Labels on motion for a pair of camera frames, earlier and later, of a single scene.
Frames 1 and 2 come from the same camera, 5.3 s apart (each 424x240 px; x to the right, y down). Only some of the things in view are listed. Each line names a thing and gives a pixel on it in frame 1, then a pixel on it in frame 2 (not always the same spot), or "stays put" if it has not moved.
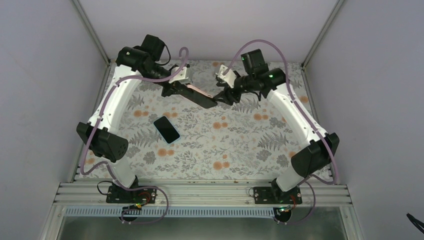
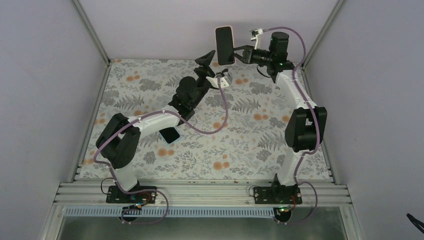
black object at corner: x=418 y=224 stays put
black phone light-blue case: x=166 y=129 stays put
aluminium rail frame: x=94 y=195 stays put
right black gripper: x=223 y=95 -> x=248 y=56
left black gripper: x=175 y=88 -> x=207 y=71
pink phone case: x=200 y=90 -> x=224 y=44
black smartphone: x=203 y=101 -> x=225 y=45
